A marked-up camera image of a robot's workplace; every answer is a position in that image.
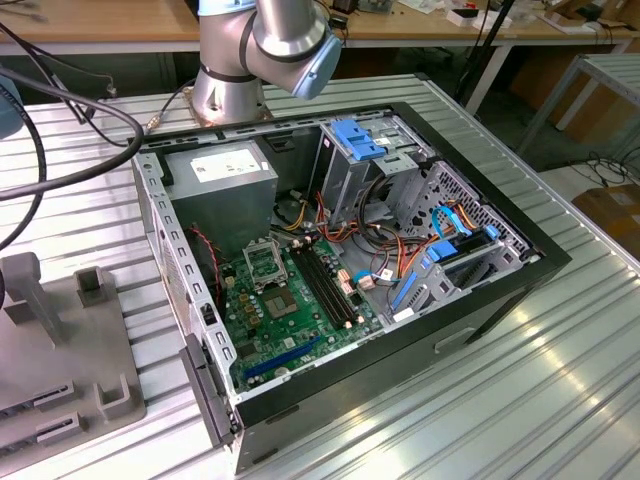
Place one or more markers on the small white box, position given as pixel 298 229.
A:
pixel 487 21

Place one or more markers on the grey metal slat table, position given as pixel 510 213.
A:
pixel 615 70

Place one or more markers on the blue plastic bay lever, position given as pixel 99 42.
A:
pixel 404 291

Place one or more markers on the brown cardboard box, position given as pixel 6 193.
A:
pixel 540 85

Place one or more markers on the CPU socket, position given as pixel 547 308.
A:
pixel 282 302

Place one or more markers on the cardboard box white label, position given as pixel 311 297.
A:
pixel 615 215

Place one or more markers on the green motherboard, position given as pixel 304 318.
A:
pixel 295 335

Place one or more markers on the RAM slot white clips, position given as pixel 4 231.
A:
pixel 337 282
pixel 326 286

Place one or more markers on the blue disk carrier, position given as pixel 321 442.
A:
pixel 442 250

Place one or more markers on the black case fan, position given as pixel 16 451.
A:
pixel 200 260

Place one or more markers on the black open PC case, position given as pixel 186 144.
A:
pixel 400 380

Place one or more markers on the grey power supply white label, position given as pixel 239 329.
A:
pixel 220 210

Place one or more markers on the grey parts rack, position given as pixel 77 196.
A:
pixel 60 360

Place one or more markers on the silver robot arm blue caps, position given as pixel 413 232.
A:
pixel 280 30

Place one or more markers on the grey metal drive cage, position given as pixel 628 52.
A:
pixel 345 170

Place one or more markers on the RAM slot black clips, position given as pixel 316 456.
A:
pixel 320 288
pixel 332 284

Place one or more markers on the long wooden desk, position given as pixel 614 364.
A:
pixel 125 25

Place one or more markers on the blue plastic cage latch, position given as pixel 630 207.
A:
pixel 357 142

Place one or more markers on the black slanted pole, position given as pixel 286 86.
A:
pixel 487 47

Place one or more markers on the blue expansion slot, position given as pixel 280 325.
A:
pixel 282 358

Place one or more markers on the grey metal disk bay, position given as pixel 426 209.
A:
pixel 430 290

